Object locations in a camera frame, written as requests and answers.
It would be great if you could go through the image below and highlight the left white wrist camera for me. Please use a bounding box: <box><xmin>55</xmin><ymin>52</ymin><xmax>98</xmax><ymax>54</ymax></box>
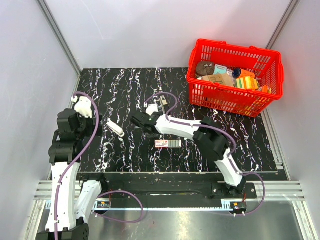
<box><xmin>71</xmin><ymin>96</ymin><xmax>93</xmax><ymax>119</ymax></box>

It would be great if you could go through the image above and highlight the brown cardboard box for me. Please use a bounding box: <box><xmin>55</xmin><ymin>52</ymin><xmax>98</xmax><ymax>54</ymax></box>
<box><xmin>201</xmin><ymin>73</ymin><xmax>235</xmax><ymax>87</ymax></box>

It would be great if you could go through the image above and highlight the aluminium rail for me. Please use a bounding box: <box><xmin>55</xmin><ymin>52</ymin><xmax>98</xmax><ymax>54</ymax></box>
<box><xmin>33</xmin><ymin>181</ymin><xmax>307</xmax><ymax>212</ymax></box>

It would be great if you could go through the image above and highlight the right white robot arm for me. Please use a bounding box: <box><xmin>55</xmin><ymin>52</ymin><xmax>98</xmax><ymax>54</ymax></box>
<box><xmin>130</xmin><ymin>112</ymin><xmax>246</xmax><ymax>198</ymax></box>

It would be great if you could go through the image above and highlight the red plastic basket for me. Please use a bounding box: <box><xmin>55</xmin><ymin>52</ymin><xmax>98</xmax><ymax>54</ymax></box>
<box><xmin>186</xmin><ymin>39</ymin><xmax>284</xmax><ymax>117</ymax></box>

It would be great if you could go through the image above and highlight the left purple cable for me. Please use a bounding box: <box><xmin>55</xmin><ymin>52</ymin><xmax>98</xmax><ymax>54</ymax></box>
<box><xmin>53</xmin><ymin>91</ymin><xmax>144</xmax><ymax>240</ymax></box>

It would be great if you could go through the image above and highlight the orange snack packet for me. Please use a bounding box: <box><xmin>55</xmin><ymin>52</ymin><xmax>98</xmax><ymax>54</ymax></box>
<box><xmin>256</xmin><ymin>85</ymin><xmax>272</xmax><ymax>94</ymax></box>

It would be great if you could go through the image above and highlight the teal white card box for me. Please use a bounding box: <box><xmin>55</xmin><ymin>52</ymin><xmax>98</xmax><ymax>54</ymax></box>
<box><xmin>213</xmin><ymin>64</ymin><xmax>228</xmax><ymax>75</ymax></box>

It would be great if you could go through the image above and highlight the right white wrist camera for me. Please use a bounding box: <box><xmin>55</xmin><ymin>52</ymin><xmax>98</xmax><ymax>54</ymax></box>
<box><xmin>144</xmin><ymin>102</ymin><xmax>158</xmax><ymax>116</ymax></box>

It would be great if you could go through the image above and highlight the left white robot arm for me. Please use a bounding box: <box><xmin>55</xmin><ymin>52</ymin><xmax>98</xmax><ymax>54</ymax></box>
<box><xmin>36</xmin><ymin>108</ymin><xmax>109</xmax><ymax>240</ymax></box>

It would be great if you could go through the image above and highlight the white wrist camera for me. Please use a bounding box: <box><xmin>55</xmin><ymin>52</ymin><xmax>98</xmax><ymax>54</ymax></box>
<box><xmin>71</xmin><ymin>96</ymin><xmax>93</xmax><ymax>119</ymax></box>
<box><xmin>144</xmin><ymin>102</ymin><xmax>158</xmax><ymax>116</ymax></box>

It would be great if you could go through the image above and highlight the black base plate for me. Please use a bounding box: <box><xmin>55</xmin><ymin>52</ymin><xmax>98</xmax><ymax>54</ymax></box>
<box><xmin>49</xmin><ymin>171</ymin><xmax>257</xmax><ymax>203</ymax></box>

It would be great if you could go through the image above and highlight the black grey stapler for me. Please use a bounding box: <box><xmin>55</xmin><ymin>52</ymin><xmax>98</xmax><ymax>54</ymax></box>
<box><xmin>159</xmin><ymin>95</ymin><xmax>169</xmax><ymax>115</ymax></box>

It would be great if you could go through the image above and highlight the yellow green sponge pack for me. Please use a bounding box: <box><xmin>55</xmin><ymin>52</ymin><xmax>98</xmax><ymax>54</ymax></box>
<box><xmin>235</xmin><ymin>76</ymin><xmax>259</xmax><ymax>90</ymax></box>

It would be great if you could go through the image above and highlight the brown round object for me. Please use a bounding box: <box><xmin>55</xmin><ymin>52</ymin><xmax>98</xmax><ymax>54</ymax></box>
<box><xmin>195</xmin><ymin>61</ymin><xmax>215</xmax><ymax>78</ymax></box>

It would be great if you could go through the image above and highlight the orange bottle blue cap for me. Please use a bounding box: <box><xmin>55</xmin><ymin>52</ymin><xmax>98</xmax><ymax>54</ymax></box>
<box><xmin>232</xmin><ymin>67</ymin><xmax>256</xmax><ymax>79</ymax></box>

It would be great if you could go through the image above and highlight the staple box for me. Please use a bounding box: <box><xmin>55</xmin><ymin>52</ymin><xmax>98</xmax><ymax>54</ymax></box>
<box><xmin>154</xmin><ymin>140</ymin><xmax>182</xmax><ymax>148</ymax></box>

